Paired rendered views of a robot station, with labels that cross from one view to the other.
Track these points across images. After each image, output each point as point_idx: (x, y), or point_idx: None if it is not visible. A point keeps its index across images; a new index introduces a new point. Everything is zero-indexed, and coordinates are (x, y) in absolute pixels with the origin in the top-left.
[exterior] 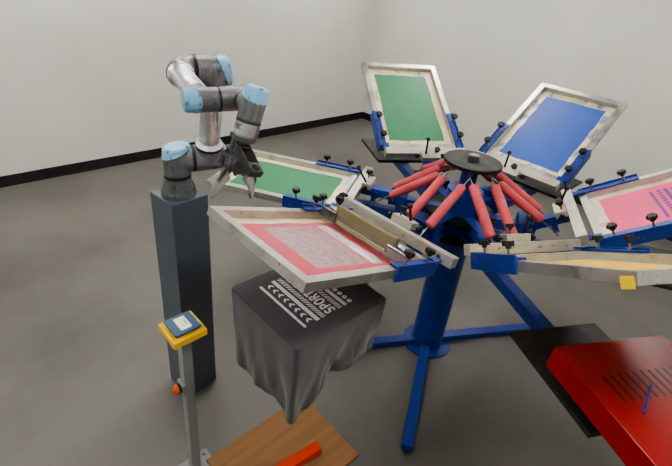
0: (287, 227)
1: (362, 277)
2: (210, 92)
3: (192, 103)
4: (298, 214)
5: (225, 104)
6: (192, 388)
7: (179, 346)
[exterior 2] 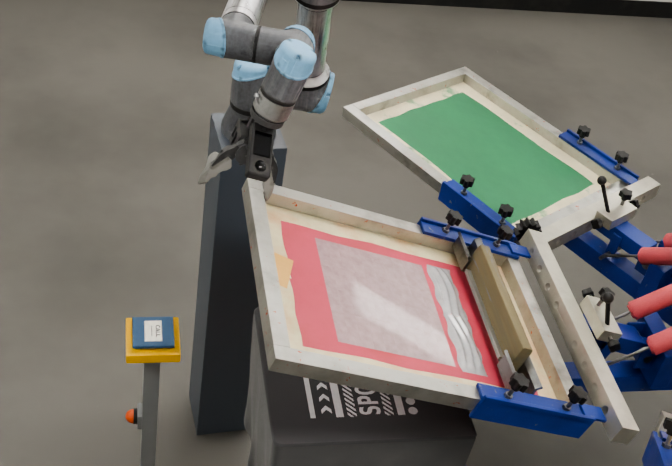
0: (363, 252)
1: (395, 386)
2: (242, 35)
3: (211, 45)
4: (406, 234)
5: (259, 57)
6: (153, 425)
7: (134, 361)
